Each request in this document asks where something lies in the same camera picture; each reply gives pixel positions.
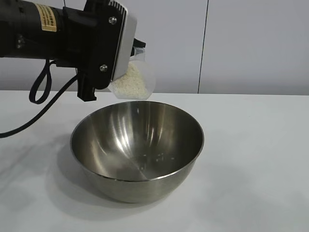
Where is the black flat cable loop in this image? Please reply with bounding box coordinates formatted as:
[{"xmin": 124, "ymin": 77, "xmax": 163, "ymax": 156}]
[{"xmin": 28, "ymin": 59, "xmax": 53, "ymax": 104}]

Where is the clear plastic measuring cup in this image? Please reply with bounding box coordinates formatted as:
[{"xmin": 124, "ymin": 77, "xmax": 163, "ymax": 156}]
[{"xmin": 107, "ymin": 47, "xmax": 156, "ymax": 101}]

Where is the white uncooked rice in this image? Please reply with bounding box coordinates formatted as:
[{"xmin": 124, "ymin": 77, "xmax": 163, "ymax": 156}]
[{"xmin": 111, "ymin": 63, "xmax": 149, "ymax": 100}]

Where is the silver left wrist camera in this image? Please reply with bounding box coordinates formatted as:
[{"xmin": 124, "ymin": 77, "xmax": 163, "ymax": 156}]
[{"xmin": 112, "ymin": 0, "xmax": 139, "ymax": 82}]

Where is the stainless steel mixing bowl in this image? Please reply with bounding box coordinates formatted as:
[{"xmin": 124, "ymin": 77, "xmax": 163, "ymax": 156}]
[{"xmin": 70, "ymin": 101, "xmax": 205, "ymax": 203}]

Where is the black round cable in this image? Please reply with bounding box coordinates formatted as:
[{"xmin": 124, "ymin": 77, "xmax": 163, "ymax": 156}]
[{"xmin": 0, "ymin": 72, "xmax": 80, "ymax": 139}]

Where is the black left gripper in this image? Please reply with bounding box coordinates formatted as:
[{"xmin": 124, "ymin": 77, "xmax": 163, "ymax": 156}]
[{"xmin": 56, "ymin": 0, "xmax": 147, "ymax": 102}]

